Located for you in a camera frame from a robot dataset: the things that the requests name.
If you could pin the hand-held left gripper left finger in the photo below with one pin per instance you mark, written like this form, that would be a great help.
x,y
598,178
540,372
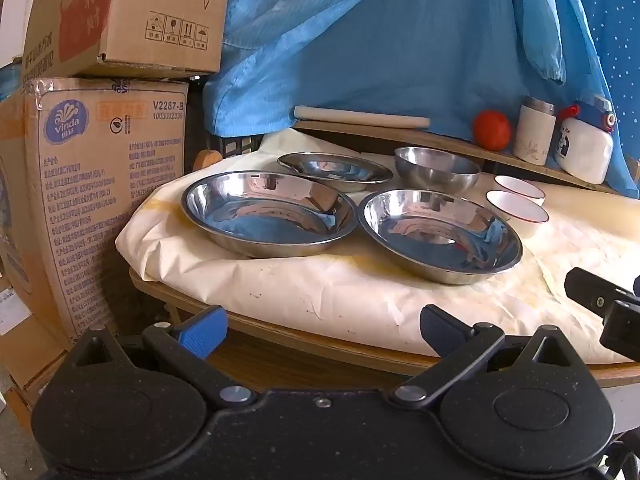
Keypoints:
x,y
202,331

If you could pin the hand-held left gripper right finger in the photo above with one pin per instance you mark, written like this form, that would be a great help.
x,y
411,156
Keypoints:
x,y
440,327

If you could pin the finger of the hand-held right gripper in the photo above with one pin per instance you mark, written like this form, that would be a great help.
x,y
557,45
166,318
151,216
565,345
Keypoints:
x,y
595,292
625,330

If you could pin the stainless steel plate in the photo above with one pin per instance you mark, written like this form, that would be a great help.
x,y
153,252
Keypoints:
x,y
440,240
265,215
335,170

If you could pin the white bowl with red rim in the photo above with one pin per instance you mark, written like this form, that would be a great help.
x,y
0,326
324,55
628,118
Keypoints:
x,y
517,207
520,187

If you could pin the stainless steel bowl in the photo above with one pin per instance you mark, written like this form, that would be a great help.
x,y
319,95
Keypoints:
x,y
435,170

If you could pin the white jug blue lid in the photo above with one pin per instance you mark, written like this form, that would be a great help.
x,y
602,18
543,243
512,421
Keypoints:
x,y
582,152

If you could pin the white thermos cup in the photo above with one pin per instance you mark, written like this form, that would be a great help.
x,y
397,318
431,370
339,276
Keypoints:
x,y
533,135

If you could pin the round wooden knob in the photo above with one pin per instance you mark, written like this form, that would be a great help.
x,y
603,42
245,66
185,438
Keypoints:
x,y
206,159

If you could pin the cardboard box with purple logo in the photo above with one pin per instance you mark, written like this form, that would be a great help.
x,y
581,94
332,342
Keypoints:
x,y
100,185

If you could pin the wooden board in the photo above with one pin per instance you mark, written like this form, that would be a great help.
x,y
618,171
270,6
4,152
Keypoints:
x,y
425,141

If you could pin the black plastic crate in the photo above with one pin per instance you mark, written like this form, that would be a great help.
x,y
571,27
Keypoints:
x,y
240,145

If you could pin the orange fruit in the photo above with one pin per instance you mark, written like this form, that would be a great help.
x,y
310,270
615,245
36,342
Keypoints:
x,y
492,131

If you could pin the wooden rolling pin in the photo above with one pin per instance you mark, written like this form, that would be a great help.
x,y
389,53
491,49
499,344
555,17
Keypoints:
x,y
350,116

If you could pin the blue white-dotted cloth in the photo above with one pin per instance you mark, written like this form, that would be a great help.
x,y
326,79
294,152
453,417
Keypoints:
x,y
619,35

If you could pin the blue cloth garment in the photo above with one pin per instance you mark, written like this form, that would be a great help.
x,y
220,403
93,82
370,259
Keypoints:
x,y
375,35

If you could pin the cardboard box with red print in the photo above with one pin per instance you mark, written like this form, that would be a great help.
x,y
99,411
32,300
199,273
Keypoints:
x,y
125,15

